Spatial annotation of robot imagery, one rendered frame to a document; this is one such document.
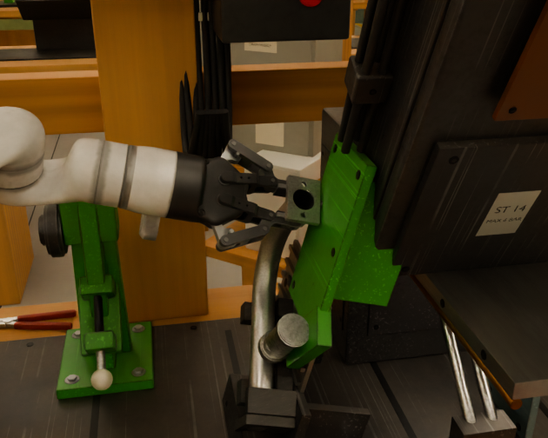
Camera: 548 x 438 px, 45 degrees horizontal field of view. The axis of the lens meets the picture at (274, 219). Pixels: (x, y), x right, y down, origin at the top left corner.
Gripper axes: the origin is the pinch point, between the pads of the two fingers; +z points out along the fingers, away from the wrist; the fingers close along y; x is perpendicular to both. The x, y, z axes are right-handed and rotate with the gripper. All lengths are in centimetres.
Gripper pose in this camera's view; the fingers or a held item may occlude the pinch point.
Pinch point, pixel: (290, 205)
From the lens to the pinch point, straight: 77.3
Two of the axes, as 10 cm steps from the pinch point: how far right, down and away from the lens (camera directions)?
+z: 9.5, 1.6, 2.7
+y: 0.5, -9.2, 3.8
